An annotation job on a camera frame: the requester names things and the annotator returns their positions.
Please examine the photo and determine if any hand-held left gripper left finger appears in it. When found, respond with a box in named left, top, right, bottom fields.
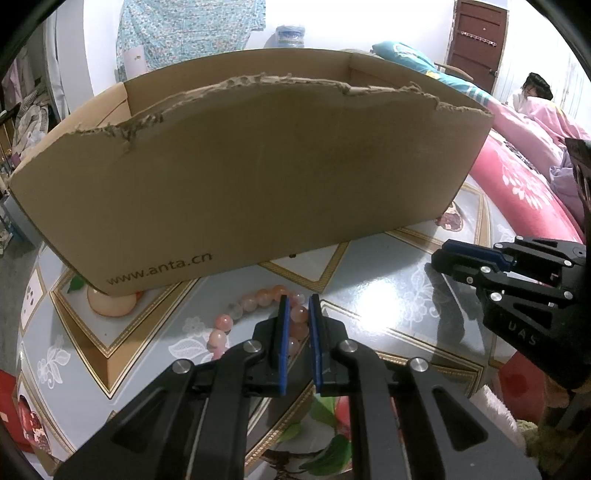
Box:
left=53, top=294, right=293, bottom=480

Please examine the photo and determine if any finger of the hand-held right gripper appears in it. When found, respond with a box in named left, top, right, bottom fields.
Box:
left=442, top=236, right=587, bottom=274
left=431, top=250, right=576, bottom=308

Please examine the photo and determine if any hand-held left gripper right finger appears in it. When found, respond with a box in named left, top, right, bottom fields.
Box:
left=308, top=294, right=543, bottom=480

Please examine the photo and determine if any pink bead bracelet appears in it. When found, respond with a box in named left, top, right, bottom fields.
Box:
left=207, top=285, right=311, bottom=361

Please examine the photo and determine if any torn cardboard box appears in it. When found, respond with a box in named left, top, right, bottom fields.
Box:
left=9, top=48, right=495, bottom=296

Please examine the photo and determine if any printed plastic tablecloth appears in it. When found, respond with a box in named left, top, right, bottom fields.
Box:
left=16, top=180, right=583, bottom=480

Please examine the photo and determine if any red floral blanket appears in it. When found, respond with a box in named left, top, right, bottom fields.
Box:
left=466, top=99, right=585, bottom=244

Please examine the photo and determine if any white fluffy cloth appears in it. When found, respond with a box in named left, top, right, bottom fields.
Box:
left=473, top=383, right=520, bottom=433

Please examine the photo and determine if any lilac cloth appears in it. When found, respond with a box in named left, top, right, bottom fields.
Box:
left=549, top=152, right=583, bottom=219

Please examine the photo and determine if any light pink quilt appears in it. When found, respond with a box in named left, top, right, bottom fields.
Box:
left=489, top=95, right=591, bottom=222

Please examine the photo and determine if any teal pillow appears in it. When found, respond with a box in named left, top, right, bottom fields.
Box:
left=372, top=41, right=491, bottom=101

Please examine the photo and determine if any brown door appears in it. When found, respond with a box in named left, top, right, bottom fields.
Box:
left=445, top=0, right=509, bottom=93

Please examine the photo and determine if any blue water jug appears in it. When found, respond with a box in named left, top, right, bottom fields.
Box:
left=276, top=25, right=306, bottom=49

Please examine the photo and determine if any red printed bag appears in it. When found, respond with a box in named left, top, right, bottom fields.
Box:
left=0, top=371, right=23, bottom=440

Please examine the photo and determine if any hanging floral cloth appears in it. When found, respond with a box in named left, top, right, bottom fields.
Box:
left=115, top=0, right=267, bottom=82

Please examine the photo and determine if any pile of light clothes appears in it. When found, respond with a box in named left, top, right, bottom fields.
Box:
left=13, top=90, right=52, bottom=154

